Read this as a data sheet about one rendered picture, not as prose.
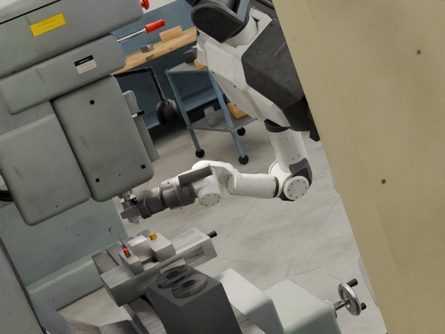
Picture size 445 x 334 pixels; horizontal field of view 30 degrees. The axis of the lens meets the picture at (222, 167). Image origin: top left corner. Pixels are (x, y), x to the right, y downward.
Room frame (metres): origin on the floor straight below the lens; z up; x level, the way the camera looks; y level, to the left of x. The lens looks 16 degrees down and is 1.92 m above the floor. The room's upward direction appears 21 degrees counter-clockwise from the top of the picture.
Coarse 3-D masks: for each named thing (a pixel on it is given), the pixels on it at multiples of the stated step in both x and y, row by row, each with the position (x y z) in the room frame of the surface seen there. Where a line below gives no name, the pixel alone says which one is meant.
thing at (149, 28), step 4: (160, 20) 2.27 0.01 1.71; (148, 24) 2.26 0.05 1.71; (152, 24) 2.26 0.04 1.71; (156, 24) 2.26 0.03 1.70; (160, 24) 2.26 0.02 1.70; (164, 24) 2.26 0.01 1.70; (144, 28) 2.25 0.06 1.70; (148, 28) 2.25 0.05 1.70; (152, 28) 2.25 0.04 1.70; (156, 28) 2.26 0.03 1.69; (136, 32) 2.24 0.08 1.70; (140, 32) 2.25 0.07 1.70; (144, 32) 2.25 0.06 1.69; (148, 32) 2.25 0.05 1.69; (124, 36) 2.24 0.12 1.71; (128, 36) 2.24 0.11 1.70; (132, 36) 2.24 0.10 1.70; (120, 40) 2.23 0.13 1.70; (124, 40) 2.24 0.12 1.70
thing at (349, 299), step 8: (352, 280) 2.44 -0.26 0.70; (344, 288) 2.42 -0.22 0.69; (344, 296) 2.46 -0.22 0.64; (352, 296) 2.39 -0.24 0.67; (328, 304) 2.40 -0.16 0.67; (336, 304) 2.42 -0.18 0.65; (344, 304) 2.42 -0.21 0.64; (352, 304) 2.42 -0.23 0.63; (360, 304) 2.45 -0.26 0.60; (352, 312) 2.43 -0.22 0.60; (360, 312) 2.39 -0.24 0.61
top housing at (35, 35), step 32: (32, 0) 2.17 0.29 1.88; (64, 0) 2.18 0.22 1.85; (96, 0) 2.20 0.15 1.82; (128, 0) 2.22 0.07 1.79; (0, 32) 2.13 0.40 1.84; (32, 32) 2.15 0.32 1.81; (64, 32) 2.17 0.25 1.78; (96, 32) 2.19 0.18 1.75; (0, 64) 2.13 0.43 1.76; (32, 64) 2.16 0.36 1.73
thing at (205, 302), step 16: (176, 272) 1.96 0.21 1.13; (192, 272) 1.95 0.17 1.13; (160, 288) 1.92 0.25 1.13; (176, 288) 1.86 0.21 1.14; (192, 288) 1.82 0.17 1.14; (208, 288) 1.82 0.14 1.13; (160, 304) 1.92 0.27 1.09; (176, 304) 1.80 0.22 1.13; (192, 304) 1.79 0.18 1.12; (208, 304) 1.80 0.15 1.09; (224, 304) 1.82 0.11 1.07; (176, 320) 1.85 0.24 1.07; (192, 320) 1.79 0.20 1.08; (208, 320) 1.80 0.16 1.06; (224, 320) 1.81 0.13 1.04
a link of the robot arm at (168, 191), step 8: (168, 184) 2.26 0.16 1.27; (144, 192) 2.31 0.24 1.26; (152, 192) 2.29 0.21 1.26; (160, 192) 2.27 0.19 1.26; (168, 192) 2.24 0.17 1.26; (176, 192) 2.24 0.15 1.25; (144, 200) 2.25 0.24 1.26; (152, 200) 2.25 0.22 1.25; (160, 200) 2.25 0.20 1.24; (168, 200) 2.24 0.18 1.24; (176, 200) 2.24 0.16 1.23; (144, 208) 2.23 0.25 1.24; (152, 208) 2.25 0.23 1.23; (160, 208) 2.24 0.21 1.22; (176, 208) 2.26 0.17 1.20; (144, 216) 2.24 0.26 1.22
